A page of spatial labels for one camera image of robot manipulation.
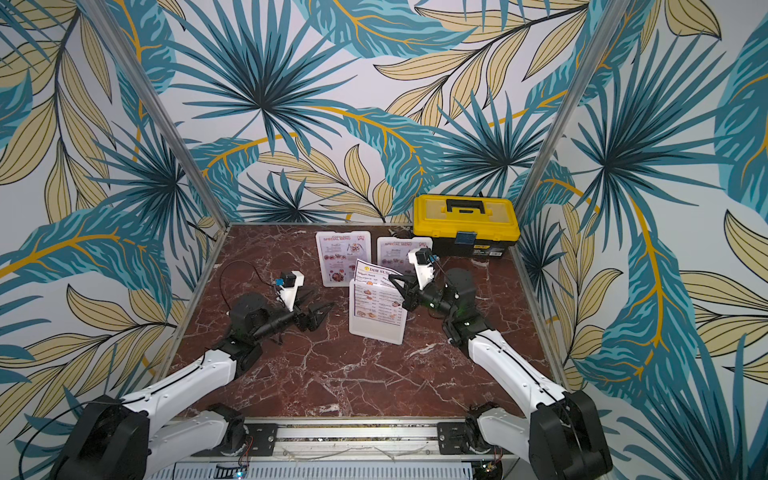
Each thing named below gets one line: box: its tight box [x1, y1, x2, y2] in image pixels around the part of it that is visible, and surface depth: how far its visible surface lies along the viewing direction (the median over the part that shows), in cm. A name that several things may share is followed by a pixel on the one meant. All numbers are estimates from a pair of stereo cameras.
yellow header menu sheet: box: [354, 258, 404, 326], surface depth 81 cm
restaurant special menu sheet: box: [380, 241, 428, 275], surface depth 92 cm
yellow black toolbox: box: [412, 194, 521, 258], surface depth 102 cm
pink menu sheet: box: [319, 235, 368, 285], surface depth 95 cm
